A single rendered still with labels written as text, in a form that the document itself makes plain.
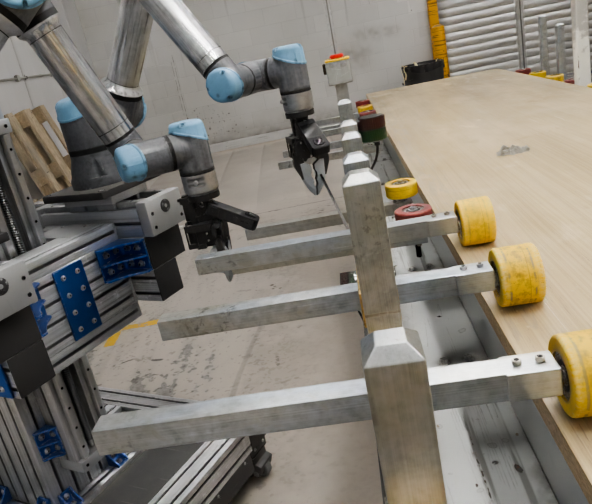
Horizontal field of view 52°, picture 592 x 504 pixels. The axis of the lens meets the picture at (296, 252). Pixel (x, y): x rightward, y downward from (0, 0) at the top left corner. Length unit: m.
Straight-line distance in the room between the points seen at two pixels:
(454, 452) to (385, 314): 0.50
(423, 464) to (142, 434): 0.35
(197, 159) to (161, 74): 7.94
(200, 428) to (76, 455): 1.18
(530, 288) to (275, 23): 8.38
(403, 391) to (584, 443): 0.31
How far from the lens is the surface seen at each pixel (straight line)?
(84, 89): 1.37
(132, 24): 1.69
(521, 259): 0.84
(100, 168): 1.65
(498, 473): 1.03
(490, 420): 1.14
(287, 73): 1.49
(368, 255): 0.58
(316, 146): 1.43
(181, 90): 9.19
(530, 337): 0.80
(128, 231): 1.62
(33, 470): 1.87
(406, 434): 0.37
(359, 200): 0.57
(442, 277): 0.83
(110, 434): 0.67
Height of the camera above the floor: 1.29
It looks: 19 degrees down
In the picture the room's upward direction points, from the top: 12 degrees counter-clockwise
